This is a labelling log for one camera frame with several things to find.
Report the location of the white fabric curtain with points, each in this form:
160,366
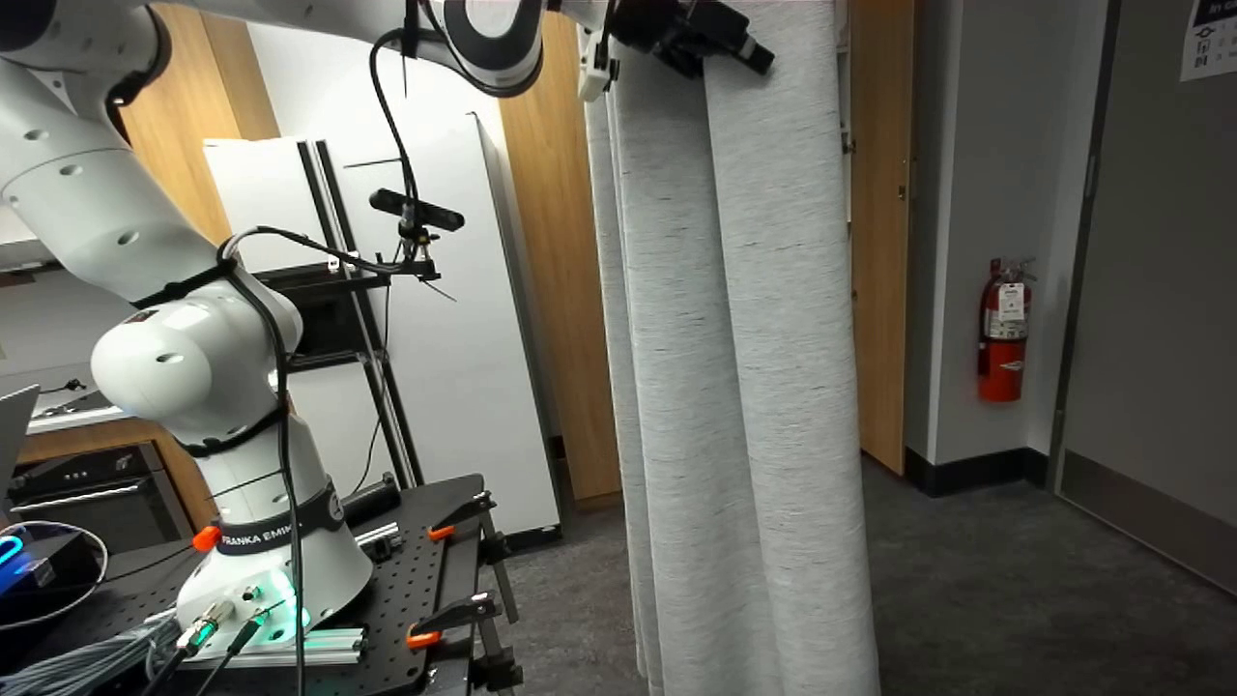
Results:
724,259

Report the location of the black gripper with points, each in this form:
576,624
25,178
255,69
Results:
684,33

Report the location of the white board panel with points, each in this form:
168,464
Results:
457,340

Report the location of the white paper notice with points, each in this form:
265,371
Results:
1211,41

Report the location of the wooden door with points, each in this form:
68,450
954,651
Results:
881,51

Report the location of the black camera on stand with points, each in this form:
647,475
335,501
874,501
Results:
420,227

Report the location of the red fire extinguisher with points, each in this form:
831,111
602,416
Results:
1003,330

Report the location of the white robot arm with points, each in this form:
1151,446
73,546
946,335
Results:
204,340

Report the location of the black perforated robot table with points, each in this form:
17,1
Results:
397,613

